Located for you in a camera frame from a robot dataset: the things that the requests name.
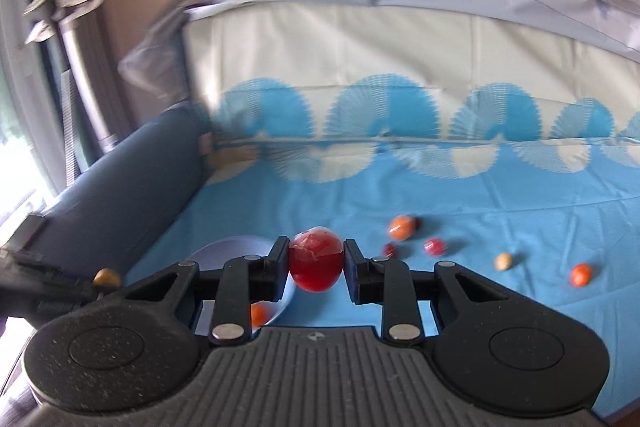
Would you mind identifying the light purple plate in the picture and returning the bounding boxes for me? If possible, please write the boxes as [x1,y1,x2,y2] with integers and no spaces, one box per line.
[189,234,296,335]

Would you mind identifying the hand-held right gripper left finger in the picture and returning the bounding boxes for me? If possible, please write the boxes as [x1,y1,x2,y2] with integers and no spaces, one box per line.
[122,236,296,347]

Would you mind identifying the grey metal stand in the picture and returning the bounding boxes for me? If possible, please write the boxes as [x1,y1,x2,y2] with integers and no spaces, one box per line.
[22,0,121,188]

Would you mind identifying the small orange mandarin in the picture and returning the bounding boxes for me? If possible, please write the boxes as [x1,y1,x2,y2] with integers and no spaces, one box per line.
[570,263,593,288]
[250,302,274,327]

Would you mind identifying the orange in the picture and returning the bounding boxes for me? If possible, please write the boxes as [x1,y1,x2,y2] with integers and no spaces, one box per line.
[388,215,416,242]

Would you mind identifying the small yellow-brown round fruit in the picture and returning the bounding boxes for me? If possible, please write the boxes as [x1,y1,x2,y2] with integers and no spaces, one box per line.
[93,268,122,289]

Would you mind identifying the blue fan-patterned cloth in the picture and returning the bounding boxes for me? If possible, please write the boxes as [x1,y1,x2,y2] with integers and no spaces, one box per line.
[127,0,640,420]

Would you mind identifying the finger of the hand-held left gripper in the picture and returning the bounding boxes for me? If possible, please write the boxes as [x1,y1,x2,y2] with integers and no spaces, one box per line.
[47,267,103,305]

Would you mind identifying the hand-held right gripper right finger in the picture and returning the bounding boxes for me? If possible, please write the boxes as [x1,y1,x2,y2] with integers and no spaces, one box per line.
[344,238,506,342]

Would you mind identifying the red apple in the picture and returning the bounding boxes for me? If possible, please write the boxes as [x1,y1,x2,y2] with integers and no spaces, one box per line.
[288,228,346,294]

